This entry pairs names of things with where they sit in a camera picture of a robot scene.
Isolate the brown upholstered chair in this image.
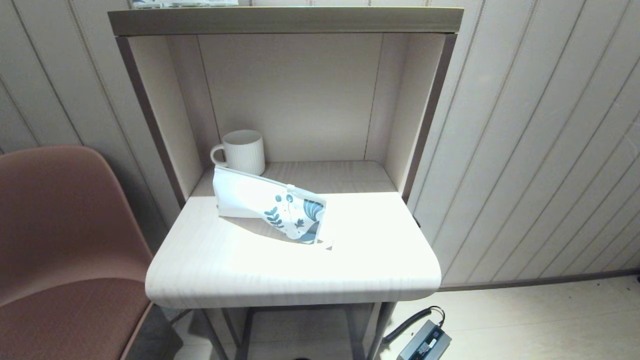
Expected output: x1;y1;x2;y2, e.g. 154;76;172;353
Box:
0;145;156;360

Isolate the white floral plastic bag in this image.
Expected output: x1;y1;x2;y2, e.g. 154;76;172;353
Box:
212;166;328;246

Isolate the grey black power adapter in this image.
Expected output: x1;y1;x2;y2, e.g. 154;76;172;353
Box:
397;320;452;360

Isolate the light wooden shelf desk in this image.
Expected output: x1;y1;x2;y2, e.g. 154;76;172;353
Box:
107;6;465;360

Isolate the black adapter power cable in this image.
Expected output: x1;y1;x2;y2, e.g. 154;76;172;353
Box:
382;306;446;346

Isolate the white ribbed ceramic mug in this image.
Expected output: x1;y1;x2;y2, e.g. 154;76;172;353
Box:
210;129;266;176

